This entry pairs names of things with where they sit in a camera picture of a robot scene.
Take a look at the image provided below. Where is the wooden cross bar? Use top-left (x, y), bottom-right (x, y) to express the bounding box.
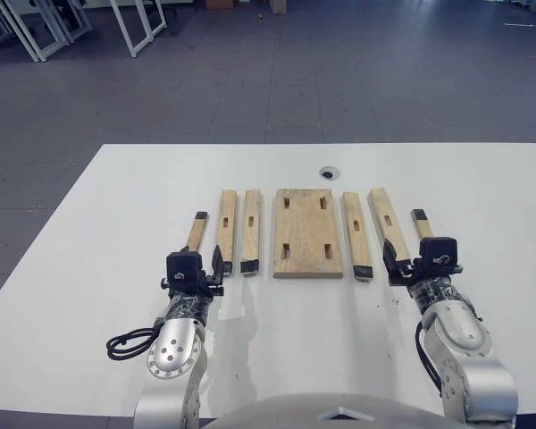
top-left (184, 211), bottom-right (208, 254)
top-left (411, 208), bottom-right (436, 240)

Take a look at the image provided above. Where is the wooden leg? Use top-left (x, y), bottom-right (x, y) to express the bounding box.
top-left (239, 189), bottom-right (264, 275)
top-left (214, 189), bottom-right (239, 275)
top-left (341, 191), bottom-right (375, 283)
top-left (367, 187), bottom-right (414, 265)

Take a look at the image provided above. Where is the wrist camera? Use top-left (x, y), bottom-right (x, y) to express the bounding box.
top-left (416, 236), bottom-right (459, 274)
top-left (165, 250), bottom-right (204, 288)

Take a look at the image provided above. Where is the white table frame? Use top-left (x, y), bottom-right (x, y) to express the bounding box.
top-left (0, 0), bottom-right (69, 63)
top-left (108, 0), bottom-right (168, 59)

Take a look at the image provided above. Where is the black cable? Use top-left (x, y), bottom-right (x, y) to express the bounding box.
top-left (415, 320), bottom-right (444, 400)
top-left (105, 327), bottom-right (163, 361)

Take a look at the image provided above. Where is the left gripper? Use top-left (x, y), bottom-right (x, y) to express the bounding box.
top-left (160, 244), bottom-right (227, 324)

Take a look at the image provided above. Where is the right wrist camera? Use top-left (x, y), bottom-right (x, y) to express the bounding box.
top-left (416, 236), bottom-right (459, 274)

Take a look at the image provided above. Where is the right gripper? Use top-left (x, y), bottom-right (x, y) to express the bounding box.
top-left (381, 238), bottom-right (465, 315)

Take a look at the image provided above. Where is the robot body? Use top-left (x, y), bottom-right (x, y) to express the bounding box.
top-left (213, 391), bottom-right (466, 429)

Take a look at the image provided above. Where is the wooden seat board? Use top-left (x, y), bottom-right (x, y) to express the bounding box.
top-left (272, 187), bottom-right (345, 281)

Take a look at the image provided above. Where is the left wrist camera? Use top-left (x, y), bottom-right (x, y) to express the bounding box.
top-left (165, 250), bottom-right (204, 288)

